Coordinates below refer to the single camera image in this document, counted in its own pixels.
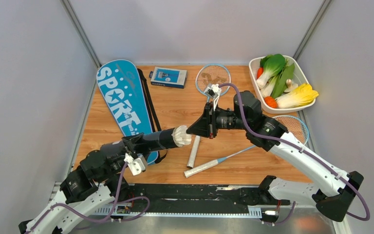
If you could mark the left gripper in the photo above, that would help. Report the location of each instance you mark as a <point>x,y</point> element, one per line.
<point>131,141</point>

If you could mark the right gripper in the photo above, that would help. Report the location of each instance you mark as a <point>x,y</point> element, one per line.
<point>205,126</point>

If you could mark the white shuttlecock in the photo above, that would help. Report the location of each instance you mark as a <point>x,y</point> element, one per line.
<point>181,137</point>

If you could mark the black shuttlecock tube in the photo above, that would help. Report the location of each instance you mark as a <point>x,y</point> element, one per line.
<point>156,141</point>

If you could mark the blue racket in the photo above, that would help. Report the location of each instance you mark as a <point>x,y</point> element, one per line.
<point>210,74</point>
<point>294,124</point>

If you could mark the blue racket bag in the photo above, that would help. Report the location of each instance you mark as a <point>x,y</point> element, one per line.
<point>126,94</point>

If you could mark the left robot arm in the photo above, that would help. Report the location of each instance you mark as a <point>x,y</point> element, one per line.
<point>91,191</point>

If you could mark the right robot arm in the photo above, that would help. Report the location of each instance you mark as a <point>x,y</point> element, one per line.
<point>331,189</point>

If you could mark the blue product box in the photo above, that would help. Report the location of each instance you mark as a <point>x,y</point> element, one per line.
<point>168,77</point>

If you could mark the orange carrot front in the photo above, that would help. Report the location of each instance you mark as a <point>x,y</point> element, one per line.
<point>271,102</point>

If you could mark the orange carrot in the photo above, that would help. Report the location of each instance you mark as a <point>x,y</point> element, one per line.
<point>260,72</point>
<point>271,102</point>

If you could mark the orange carrot back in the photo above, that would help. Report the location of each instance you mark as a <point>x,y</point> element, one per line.
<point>260,72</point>

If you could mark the green bok choy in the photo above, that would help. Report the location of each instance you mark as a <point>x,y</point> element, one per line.
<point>272,65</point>

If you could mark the white mushroom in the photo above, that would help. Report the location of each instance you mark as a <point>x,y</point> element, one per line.
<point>290,86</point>

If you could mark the yellow cabbage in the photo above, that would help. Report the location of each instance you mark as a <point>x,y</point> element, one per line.
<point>301,96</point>

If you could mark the white plastic basin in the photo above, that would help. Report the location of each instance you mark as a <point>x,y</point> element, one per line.
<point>299,78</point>

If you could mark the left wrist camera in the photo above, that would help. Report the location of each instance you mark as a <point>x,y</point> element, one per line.
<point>136,165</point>

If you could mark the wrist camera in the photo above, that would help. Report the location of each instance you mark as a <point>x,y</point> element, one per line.
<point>136,165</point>
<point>212,91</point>

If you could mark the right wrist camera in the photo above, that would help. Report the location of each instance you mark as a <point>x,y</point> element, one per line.
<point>212,91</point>

